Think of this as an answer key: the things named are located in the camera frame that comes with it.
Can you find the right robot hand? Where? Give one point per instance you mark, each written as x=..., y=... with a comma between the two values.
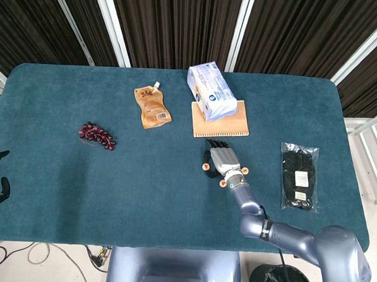
x=224, y=158

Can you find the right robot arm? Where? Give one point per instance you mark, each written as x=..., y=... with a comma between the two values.
x=297, y=238

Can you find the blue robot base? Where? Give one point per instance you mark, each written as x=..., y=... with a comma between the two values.
x=169, y=269

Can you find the kraft spiral notebook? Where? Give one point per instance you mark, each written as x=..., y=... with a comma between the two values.
x=227, y=127

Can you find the white blue tissue pack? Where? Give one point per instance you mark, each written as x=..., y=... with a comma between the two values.
x=211, y=91

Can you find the black gloves in plastic bag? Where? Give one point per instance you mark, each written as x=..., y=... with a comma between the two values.
x=300, y=178

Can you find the orange spout pouch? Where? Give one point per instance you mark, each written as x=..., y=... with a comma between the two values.
x=152, y=107

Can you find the teal table cloth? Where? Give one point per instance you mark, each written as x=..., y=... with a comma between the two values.
x=141, y=192

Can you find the dark red grape bunch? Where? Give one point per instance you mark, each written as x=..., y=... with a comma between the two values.
x=97, y=135

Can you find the dark brown curtain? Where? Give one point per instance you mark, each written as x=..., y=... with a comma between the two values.
x=182, y=27

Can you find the white metal rack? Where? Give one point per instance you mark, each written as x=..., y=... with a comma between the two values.
x=370, y=138

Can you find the white frame post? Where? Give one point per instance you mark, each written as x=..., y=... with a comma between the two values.
x=112, y=26
x=73, y=24
x=364, y=50
x=240, y=33

